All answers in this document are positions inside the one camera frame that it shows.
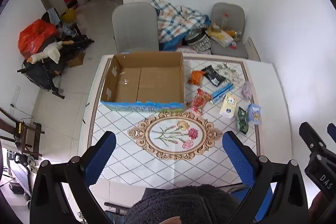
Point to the orange plastic bag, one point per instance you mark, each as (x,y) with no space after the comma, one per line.
(35,33)

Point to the black snack packet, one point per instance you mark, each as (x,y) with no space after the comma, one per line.
(214,75)

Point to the plaid blanket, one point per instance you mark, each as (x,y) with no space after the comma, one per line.
(176,20)

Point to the long blue packet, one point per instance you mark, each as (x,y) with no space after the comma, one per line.
(221,92)

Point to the tall grey chair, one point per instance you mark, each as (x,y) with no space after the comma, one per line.
(135,27)

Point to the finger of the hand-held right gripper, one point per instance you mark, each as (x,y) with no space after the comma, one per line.
(332,130)
(312,138)

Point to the black stroller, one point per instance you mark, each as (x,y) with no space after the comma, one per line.
(43,73)

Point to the white goose plush toy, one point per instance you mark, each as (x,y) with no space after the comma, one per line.
(50,52)

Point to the small red box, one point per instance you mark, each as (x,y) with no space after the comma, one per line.
(233,46)

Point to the green packet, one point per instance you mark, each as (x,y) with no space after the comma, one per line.
(242,120)

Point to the small cardboard box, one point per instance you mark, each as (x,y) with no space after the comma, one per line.
(76,58)

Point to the low grey chair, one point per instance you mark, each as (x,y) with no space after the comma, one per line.
(228,12)

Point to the person's dark fleece clothing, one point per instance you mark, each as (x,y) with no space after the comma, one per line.
(178,204)

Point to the floral printed tablecloth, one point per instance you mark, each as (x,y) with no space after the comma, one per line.
(173,134)

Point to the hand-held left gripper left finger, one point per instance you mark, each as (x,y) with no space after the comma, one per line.
(101,158)

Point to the yellow bag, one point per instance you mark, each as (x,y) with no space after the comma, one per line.
(68,15)

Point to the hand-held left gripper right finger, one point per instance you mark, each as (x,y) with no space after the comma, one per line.
(236,158)

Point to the dark wooden chair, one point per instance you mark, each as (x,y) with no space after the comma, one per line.
(25,138)

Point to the orange bottle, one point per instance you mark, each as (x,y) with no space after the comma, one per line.
(231,33)

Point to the orange snack packet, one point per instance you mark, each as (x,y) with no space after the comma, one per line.
(196,77)

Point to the cream tissue pack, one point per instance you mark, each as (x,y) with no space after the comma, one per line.
(228,106)

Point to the red patterned packet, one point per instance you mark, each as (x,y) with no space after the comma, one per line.
(200,101)

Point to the yellow packet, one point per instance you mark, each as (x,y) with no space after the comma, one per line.
(220,37)

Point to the light blue tissue pack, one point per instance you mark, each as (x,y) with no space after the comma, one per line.
(254,114)

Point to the black white patterned bag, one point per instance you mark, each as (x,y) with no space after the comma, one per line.
(198,41)

